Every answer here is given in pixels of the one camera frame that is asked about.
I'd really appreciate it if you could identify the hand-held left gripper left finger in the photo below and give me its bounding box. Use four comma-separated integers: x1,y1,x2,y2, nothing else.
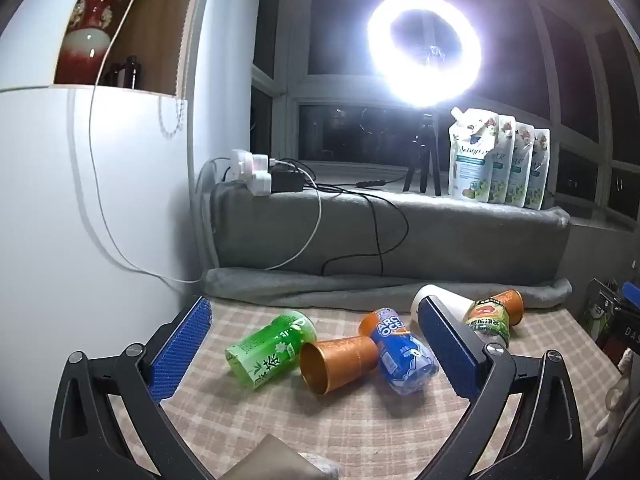
49,296,212,480

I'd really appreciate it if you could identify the red green label bottle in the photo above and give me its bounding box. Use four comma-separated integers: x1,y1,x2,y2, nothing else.
462,297,511,349

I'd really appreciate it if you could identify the black power adapter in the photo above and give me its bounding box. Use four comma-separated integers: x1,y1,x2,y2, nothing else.
270,169,306,194

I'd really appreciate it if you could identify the red white vase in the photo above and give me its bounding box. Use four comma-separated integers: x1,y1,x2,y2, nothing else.
53,0,126,86

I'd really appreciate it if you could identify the black tripod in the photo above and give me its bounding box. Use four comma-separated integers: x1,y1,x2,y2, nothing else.
402,107,444,197

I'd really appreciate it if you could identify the white plug adapter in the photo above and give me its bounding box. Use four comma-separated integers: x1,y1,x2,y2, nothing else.
249,171,274,197

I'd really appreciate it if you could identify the white paper cup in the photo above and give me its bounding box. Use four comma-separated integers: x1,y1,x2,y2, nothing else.
410,284,477,333

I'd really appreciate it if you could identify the grey blanket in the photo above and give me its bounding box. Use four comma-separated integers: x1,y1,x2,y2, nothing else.
202,184,574,312

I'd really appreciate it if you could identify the white charging cable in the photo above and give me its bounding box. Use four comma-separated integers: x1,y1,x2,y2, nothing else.
262,159,322,272

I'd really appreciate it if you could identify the green tea bottle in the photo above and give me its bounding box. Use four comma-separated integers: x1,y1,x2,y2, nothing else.
225,310,318,389

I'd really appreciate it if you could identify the white window frame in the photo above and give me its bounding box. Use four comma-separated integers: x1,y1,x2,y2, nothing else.
250,0,640,233

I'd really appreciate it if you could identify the white bead chain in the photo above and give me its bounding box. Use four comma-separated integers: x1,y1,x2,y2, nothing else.
158,95,182,137

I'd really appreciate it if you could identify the blue label drink bottle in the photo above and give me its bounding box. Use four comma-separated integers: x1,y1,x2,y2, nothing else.
358,307,441,395

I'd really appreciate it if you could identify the white power strip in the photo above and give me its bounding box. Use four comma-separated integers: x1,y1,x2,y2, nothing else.
229,148,274,183

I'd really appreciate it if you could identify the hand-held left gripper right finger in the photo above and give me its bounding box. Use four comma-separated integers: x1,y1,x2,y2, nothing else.
416,296,587,480

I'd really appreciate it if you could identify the copper orange cup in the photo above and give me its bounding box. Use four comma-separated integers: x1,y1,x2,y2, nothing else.
492,289,525,326
299,336,379,396

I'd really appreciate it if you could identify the ring light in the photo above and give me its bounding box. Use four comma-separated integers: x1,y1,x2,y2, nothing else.
366,0,484,109

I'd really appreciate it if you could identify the brown paper sheet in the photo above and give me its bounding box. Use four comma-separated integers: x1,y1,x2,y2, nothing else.
239,433,322,480

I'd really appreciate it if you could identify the black cable with inline switch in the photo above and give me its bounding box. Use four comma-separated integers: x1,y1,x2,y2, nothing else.
354,162,417,190

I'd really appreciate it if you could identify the checkered tablecloth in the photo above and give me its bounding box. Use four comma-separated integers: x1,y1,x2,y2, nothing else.
95,294,612,480

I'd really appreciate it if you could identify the clear plastic wrapper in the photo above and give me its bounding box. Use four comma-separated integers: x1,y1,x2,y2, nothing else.
297,452,344,480

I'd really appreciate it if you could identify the white green refill pouch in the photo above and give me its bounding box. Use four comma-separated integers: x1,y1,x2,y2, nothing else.
448,106,501,204
487,115,517,205
505,122,534,208
524,128,551,211

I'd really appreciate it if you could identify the white cabinet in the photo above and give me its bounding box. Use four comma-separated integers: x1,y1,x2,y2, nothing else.
0,0,252,480

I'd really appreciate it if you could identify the person's right hand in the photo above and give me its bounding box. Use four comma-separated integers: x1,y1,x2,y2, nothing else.
605,349,640,433

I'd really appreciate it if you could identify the long white cable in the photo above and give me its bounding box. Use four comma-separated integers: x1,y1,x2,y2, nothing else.
88,0,202,284

